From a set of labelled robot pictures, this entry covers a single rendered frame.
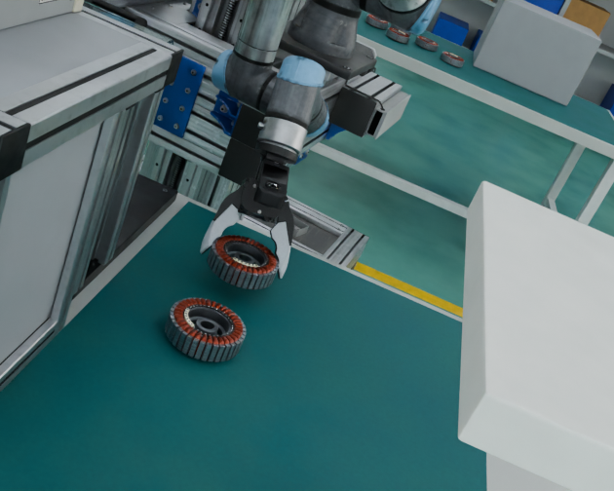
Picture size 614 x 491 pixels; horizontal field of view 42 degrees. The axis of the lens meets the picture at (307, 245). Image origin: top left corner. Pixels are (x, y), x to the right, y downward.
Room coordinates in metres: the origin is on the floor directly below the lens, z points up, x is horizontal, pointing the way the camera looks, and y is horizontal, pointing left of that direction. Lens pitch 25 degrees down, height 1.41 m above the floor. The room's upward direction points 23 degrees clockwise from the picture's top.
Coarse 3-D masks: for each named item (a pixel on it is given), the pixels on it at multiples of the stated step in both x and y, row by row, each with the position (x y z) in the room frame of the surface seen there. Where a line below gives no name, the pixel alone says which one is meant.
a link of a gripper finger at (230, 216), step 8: (232, 208) 1.15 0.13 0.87; (224, 216) 1.14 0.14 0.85; (232, 216) 1.15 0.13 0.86; (216, 224) 1.13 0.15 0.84; (224, 224) 1.14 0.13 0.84; (232, 224) 1.14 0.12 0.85; (208, 232) 1.13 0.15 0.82; (216, 232) 1.13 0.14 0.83; (208, 240) 1.12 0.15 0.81; (208, 248) 1.12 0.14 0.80
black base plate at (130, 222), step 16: (144, 176) 1.34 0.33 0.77; (144, 192) 1.28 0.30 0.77; (160, 192) 1.30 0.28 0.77; (176, 192) 1.33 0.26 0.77; (128, 208) 1.20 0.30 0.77; (144, 208) 1.22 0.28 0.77; (160, 208) 1.25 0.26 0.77; (128, 224) 1.15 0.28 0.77; (144, 224) 1.18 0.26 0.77; (128, 240) 1.11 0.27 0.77; (96, 272) 0.99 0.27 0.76; (80, 288) 0.94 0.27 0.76
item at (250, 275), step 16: (224, 240) 1.14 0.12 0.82; (240, 240) 1.16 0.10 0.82; (208, 256) 1.11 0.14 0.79; (224, 256) 1.09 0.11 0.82; (240, 256) 1.13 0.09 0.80; (256, 256) 1.15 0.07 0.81; (272, 256) 1.15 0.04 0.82; (224, 272) 1.07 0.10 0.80; (240, 272) 1.08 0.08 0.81; (256, 272) 1.08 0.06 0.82; (272, 272) 1.11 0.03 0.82; (256, 288) 1.08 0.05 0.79
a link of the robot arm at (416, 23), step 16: (368, 0) 1.68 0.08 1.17; (384, 0) 1.62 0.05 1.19; (400, 0) 1.61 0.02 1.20; (416, 0) 1.62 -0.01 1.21; (432, 0) 1.65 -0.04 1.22; (384, 16) 1.68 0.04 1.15; (400, 16) 1.64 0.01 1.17; (416, 16) 1.65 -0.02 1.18; (432, 16) 1.70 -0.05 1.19; (416, 32) 1.67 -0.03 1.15
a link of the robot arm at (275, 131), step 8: (264, 120) 1.25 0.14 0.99; (272, 120) 1.23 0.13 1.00; (280, 120) 1.23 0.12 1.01; (264, 128) 1.23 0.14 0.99; (272, 128) 1.22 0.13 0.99; (280, 128) 1.22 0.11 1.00; (288, 128) 1.22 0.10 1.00; (296, 128) 1.23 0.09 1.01; (264, 136) 1.22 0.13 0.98; (272, 136) 1.21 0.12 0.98; (280, 136) 1.21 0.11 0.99; (288, 136) 1.22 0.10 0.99; (296, 136) 1.23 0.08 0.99; (304, 136) 1.25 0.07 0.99; (280, 144) 1.21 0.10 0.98; (288, 144) 1.22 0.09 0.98; (296, 144) 1.23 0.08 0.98; (296, 152) 1.24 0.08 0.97
